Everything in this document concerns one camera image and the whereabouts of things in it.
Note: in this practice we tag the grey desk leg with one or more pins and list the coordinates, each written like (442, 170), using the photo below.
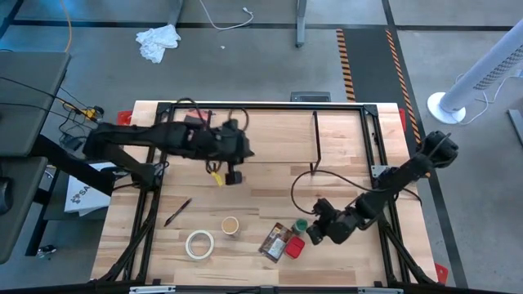
(175, 14)
(301, 24)

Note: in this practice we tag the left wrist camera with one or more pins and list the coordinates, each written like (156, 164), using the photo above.
(233, 178)

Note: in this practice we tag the white printed bag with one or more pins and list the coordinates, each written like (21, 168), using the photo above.
(88, 200)

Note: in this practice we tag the grey desk top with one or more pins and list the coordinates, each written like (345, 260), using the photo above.
(24, 122)
(20, 228)

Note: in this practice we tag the red clamp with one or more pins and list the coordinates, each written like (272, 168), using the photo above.
(441, 273)
(123, 117)
(403, 118)

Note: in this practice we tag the red spice tin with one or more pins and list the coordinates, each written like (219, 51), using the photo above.
(294, 248)

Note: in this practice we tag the black rounded object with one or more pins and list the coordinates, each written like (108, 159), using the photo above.
(5, 196)

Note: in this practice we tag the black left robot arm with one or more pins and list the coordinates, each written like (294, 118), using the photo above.
(135, 136)

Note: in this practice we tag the crumpled white cloth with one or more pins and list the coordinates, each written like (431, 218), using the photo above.
(157, 41)

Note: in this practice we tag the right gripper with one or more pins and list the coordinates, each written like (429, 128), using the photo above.
(341, 228)

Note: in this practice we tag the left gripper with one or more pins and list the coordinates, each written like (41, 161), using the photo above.
(229, 143)

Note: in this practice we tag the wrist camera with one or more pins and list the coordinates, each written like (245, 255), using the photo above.
(233, 178)
(324, 207)

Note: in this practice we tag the white spice jar beige lid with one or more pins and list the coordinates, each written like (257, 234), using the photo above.
(231, 225)

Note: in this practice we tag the silver metal bracket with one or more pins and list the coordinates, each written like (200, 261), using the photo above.
(380, 291)
(151, 290)

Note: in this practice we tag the black pen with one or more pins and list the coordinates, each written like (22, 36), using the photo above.
(178, 212)

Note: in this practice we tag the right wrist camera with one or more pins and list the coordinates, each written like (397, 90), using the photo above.
(324, 207)

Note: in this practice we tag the black desk leg frame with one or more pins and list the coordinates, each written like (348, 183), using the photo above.
(38, 228)

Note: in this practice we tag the grey floor outlet box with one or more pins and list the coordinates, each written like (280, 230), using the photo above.
(310, 97)

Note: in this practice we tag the white masking tape roll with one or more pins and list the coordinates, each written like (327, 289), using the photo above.
(187, 245)

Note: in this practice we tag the white tower fan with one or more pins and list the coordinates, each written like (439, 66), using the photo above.
(470, 81)

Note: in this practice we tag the orange brown spice pouch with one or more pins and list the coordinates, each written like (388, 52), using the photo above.
(274, 244)

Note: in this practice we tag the green lidded spice jar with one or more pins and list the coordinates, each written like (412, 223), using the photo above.
(300, 225)

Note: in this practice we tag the dark red booklet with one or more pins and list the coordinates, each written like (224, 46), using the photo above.
(193, 118)

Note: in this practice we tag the small black silver object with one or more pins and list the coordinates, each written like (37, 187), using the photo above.
(47, 250)

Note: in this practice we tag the black mat hazard stripes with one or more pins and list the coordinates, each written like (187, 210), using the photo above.
(367, 61)

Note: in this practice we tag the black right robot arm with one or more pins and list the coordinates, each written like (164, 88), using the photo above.
(408, 171)

